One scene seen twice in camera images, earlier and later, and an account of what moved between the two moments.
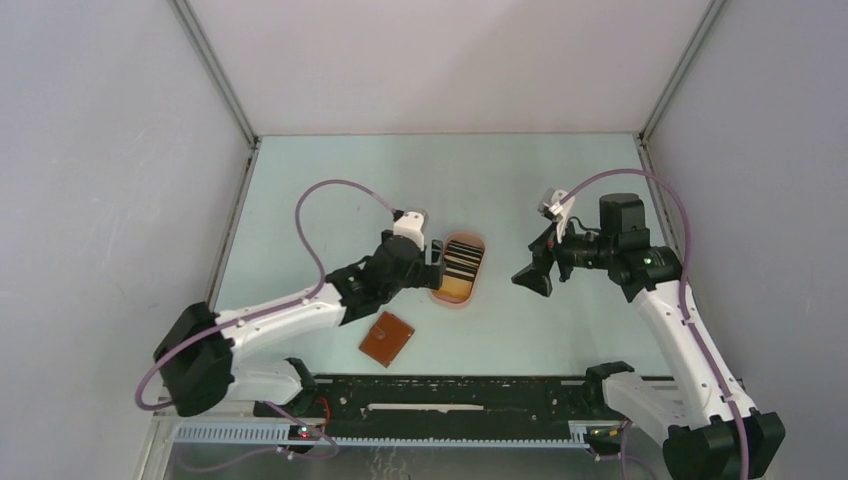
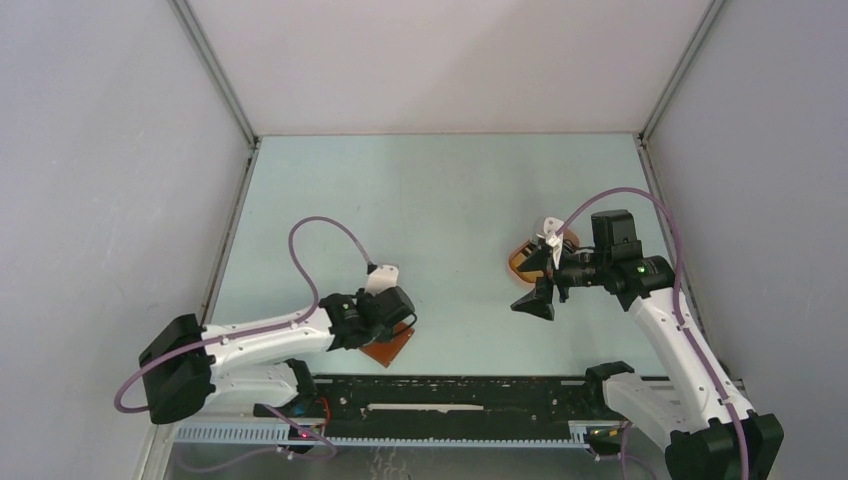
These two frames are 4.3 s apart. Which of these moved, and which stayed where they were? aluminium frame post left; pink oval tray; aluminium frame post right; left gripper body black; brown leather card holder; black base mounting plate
Moved: pink oval tray; left gripper body black
Stayed: brown leather card holder; black base mounting plate; aluminium frame post right; aluminium frame post left
